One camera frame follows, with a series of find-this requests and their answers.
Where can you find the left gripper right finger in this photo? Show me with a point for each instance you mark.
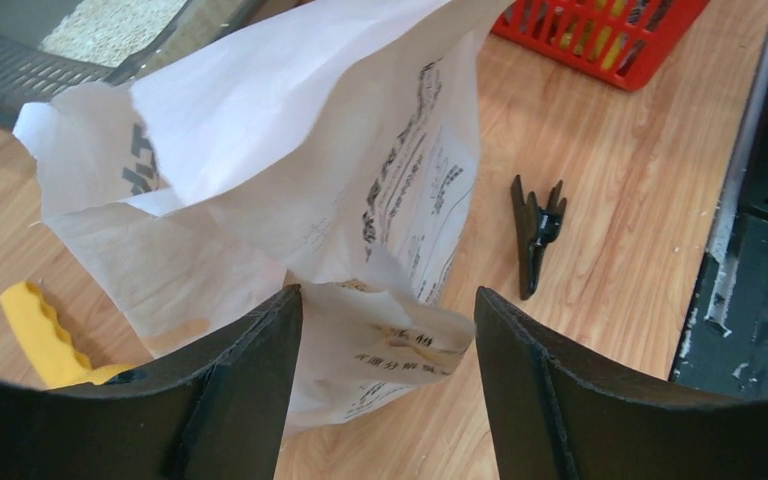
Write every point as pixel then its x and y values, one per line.
pixel 559 410

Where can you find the grey litter box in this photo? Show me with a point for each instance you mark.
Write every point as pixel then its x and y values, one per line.
pixel 50 45

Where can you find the yellow plastic scoop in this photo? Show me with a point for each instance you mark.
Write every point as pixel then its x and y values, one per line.
pixel 47 345

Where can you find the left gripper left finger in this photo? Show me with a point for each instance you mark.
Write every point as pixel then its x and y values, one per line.
pixel 214 409

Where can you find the black bag clip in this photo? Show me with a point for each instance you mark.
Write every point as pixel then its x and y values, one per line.
pixel 536 227

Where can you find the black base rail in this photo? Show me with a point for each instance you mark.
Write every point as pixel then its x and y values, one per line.
pixel 724 344

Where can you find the pink cat litter bag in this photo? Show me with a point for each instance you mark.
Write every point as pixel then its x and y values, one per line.
pixel 334 146

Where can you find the red plastic basket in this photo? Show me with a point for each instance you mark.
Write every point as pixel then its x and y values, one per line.
pixel 621 43

